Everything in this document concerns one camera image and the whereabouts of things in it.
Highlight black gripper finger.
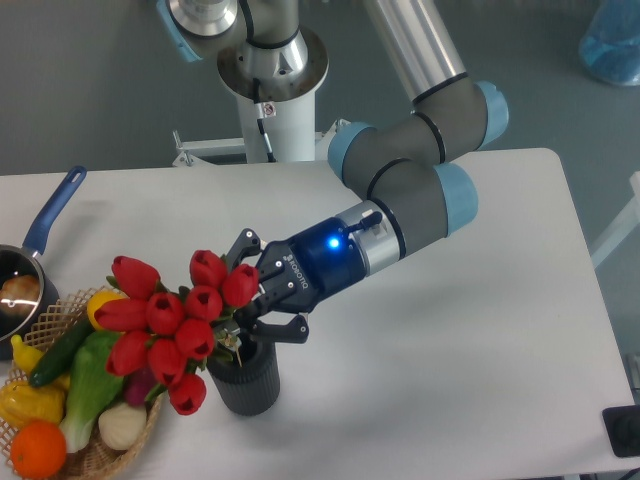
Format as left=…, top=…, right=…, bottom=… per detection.
left=224, top=228, right=267, bottom=273
left=234, top=307, right=309, bottom=344

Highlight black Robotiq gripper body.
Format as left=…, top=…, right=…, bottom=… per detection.
left=255, top=217, right=367, bottom=315

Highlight red tulip bouquet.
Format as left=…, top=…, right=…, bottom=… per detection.
left=106, top=250, right=259, bottom=415

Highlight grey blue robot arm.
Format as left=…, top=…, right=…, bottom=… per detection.
left=156, top=1, right=509, bottom=343

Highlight dark grey ribbed vase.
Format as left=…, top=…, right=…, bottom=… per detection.
left=207, top=334, right=280, bottom=416

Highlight yellow squash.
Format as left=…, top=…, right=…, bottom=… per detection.
left=86, top=290, right=128, bottom=333

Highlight purple red radish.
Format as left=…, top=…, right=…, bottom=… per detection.
left=123, top=367, right=157, bottom=407

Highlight white garlic bulb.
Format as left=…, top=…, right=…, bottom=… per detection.
left=98, top=402, right=147, bottom=451

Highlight green bok choy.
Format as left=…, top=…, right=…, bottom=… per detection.
left=59, top=330, right=124, bottom=454

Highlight dark green cucumber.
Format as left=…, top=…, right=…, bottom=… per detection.
left=28, top=318, right=94, bottom=388

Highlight brown bread in pan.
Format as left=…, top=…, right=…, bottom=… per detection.
left=1, top=275, right=40, bottom=308

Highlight small yellow banana pepper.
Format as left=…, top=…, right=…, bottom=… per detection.
left=10, top=335, right=44, bottom=374

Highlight yellow bell pepper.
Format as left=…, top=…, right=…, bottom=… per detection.
left=1, top=380, right=66, bottom=430

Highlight orange fruit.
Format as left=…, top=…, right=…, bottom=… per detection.
left=10, top=421, right=67, bottom=479

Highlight black device at edge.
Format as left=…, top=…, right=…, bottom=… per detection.
left=602, top=405, right=639, bottom=458

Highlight blue plastic bag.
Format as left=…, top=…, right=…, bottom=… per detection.
left=578, top=0, right=639, bottom=87

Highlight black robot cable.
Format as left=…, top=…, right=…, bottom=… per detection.
left=251, top=77, right=278, bottom=163

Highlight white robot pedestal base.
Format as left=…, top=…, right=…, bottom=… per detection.
left=171, top=24, right=356, bottom=168

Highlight blue handled saucepan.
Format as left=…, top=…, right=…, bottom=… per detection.
left=1, top=166, right=87, bottom=361

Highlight white frame bar right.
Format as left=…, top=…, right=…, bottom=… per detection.
left=590, top=171, right=639, bottom=269

